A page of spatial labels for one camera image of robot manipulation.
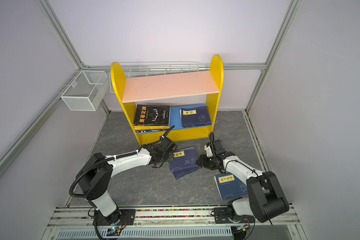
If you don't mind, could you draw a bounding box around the white mesh basket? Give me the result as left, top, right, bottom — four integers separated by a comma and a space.
61, 70, 109, 112

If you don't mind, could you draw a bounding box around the yellow cartoon book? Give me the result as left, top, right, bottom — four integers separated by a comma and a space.
133, 126, 170, 131

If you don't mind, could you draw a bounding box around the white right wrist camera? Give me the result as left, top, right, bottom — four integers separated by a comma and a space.
204, 143, 214, 158

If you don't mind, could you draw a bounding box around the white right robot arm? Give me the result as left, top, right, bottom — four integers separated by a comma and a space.
197, 140, 290, 223

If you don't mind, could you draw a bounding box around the navy book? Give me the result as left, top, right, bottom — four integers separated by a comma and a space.
173, 166, 201, 180
169, 147, 199, 172
214, 173, 248, 201
180, 106, 212, 128

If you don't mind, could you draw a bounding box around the white vented cable duct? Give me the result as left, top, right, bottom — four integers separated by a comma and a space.
56, 226, 233, 240

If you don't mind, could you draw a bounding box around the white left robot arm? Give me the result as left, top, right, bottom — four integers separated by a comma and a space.
69, 137, 177, 225

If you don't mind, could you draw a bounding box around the yellow pink blue bookshelf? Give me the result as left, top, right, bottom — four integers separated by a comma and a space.
110, 55, 224, 142

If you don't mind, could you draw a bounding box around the black book yellow title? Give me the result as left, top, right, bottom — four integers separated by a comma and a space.
134, 105, 171, 126

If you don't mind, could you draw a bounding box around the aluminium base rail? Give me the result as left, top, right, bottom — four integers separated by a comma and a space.
47, 204, 301, 227

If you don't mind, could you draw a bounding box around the white wire rack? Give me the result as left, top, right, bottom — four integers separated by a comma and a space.
123, 64, 200, 78

